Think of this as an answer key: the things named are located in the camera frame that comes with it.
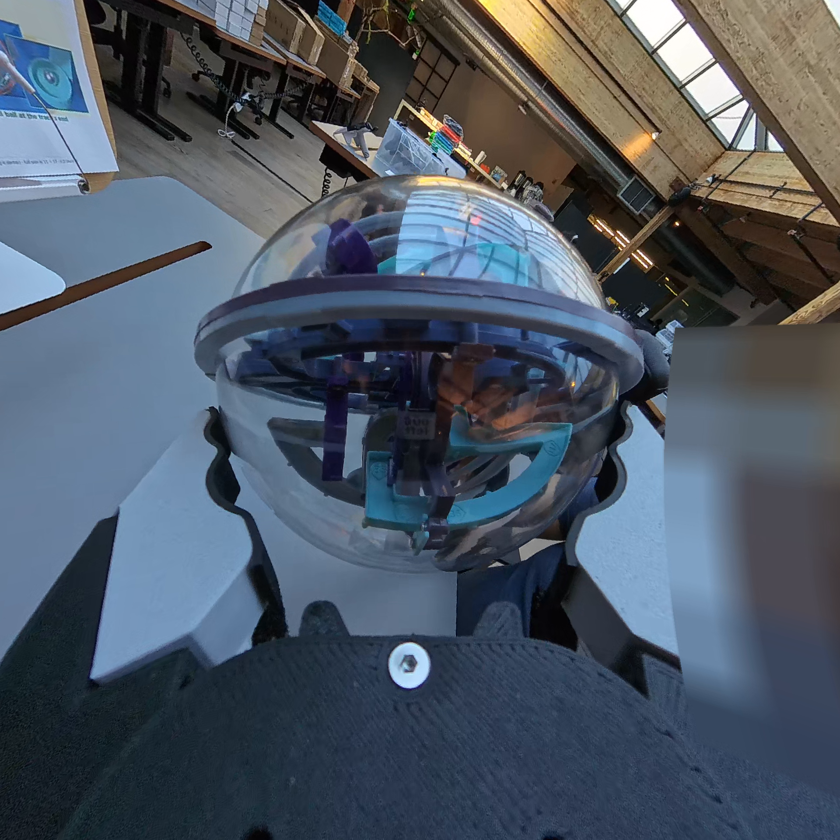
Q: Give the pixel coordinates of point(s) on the clear plastic maze ball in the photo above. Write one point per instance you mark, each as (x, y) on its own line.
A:
(407, 367)

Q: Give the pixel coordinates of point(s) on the person's blue clothing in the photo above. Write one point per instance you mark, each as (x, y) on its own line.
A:
(512, 590)

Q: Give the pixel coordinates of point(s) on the white document stand with sheet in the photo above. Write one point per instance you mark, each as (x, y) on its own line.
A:
(26, 275)

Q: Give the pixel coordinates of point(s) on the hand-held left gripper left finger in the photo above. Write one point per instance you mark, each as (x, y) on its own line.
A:
(170, 558)

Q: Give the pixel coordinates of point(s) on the printed instruction sheet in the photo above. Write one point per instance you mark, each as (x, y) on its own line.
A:
(39, 118)

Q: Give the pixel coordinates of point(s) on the brown cardboard box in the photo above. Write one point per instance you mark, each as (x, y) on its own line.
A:
(295, 29)

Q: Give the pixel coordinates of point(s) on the clear plastic box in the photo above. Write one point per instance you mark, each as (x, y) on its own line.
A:
(413, 151)

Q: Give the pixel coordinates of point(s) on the stack of white boxes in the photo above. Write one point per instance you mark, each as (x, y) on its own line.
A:
(239, 16)

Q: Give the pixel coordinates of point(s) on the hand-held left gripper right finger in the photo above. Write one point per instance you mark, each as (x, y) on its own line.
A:
(630, 564)

